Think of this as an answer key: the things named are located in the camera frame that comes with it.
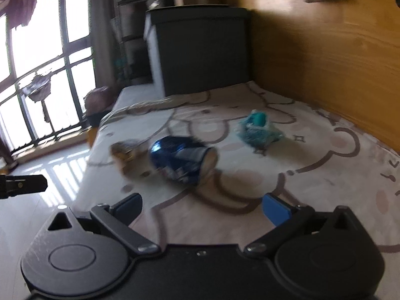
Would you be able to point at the dark hanging cloth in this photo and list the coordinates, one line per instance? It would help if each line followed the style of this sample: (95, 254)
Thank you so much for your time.
(22, 3)

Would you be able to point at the gold crumpled wrapper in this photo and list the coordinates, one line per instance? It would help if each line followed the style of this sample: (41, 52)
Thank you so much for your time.
(126, 154)

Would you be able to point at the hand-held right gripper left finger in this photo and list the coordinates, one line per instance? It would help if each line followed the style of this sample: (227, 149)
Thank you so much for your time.
(129, 207)

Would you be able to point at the dark grey storage box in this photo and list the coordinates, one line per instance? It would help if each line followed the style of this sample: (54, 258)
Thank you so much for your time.
(203, 50)

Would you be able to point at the grey hanging rag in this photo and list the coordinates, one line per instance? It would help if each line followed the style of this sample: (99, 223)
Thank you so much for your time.
(37, 87)

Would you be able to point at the wooden headboard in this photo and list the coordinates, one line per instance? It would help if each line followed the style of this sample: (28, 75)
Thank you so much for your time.
(328, 53)

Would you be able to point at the dark drawer unit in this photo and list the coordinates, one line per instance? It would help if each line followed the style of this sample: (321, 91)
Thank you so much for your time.
(134, 37)

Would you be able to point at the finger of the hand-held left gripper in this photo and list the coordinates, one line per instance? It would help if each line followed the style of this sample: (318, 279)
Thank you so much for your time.
(25, 184)

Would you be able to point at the brown bag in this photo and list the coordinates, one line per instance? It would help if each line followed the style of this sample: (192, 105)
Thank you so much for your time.
(100, 103)

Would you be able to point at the crushed blue drink can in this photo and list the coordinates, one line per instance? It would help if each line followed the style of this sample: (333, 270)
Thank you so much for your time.
(178, 159)

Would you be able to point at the teal crumpled wrapper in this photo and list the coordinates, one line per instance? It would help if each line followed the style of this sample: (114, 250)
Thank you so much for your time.
(257, 129)

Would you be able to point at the black window grille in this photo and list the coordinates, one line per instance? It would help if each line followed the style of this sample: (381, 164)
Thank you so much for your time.
(65, 53)

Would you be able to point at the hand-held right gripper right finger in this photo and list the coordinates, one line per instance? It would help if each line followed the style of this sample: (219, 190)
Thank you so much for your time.
(276, 209)

